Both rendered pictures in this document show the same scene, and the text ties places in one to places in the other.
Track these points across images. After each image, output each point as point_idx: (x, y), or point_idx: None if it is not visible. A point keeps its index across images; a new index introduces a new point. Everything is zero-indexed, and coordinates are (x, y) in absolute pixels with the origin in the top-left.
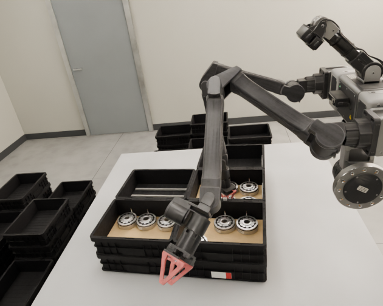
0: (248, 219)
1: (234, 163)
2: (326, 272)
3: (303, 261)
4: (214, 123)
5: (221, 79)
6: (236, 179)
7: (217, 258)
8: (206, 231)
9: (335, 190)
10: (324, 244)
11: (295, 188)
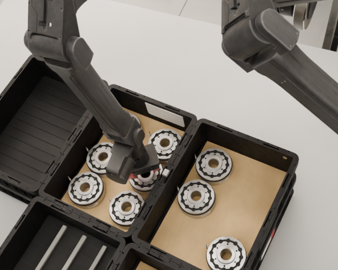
0: (209, 159)
1: (29, 123)
2: (300, 112)
3: (273, 129)
4: (324, 83)
5: (262, 8)
6: (92, 137)
7: (267, 233)
8: (194, 232)
9: (304, 20)
10: (255, 90)
11: (121, 68)
